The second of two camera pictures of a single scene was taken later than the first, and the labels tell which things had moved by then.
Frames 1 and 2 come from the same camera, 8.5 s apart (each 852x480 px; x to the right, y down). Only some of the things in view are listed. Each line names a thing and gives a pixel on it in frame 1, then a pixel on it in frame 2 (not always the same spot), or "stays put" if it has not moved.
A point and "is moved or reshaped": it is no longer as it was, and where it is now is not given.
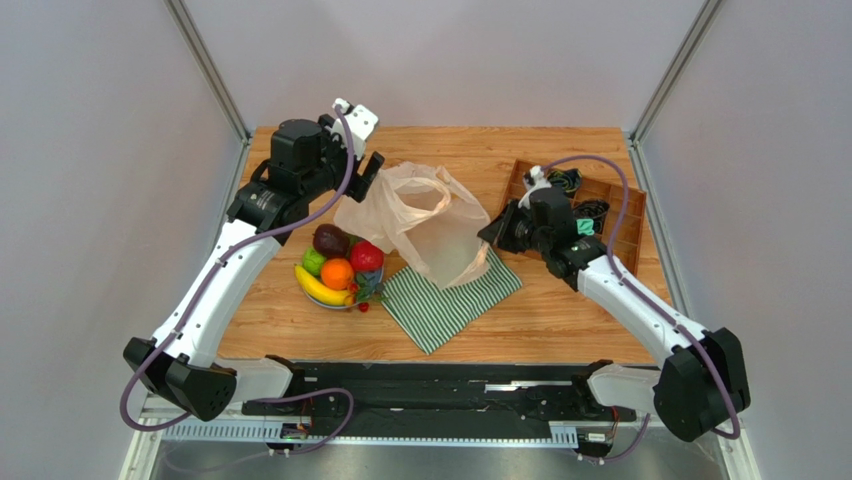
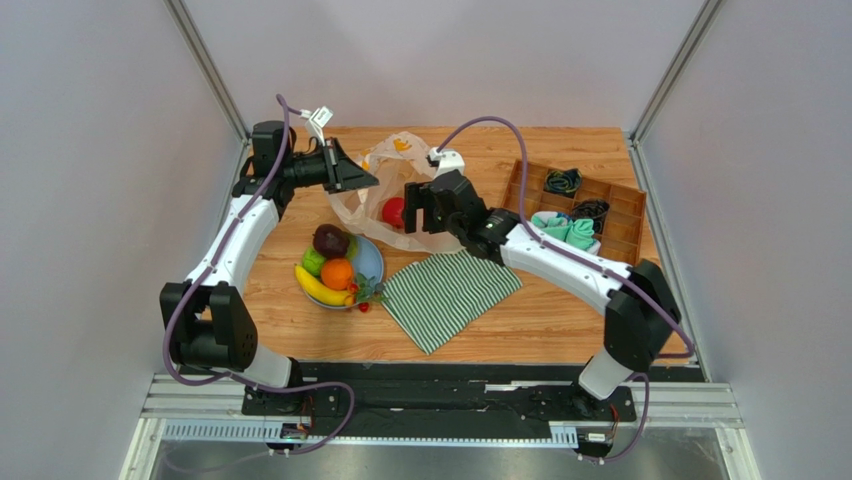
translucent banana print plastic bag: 424,212 is moved or reshaped
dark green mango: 351,240 stays put
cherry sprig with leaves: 363,292 stays put
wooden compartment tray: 589,188 stays put
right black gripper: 507,229 -> 435,204
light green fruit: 312,261 stays put
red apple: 366,257 -> 393,211
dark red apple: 330,242 stays put
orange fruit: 337,273 stays put
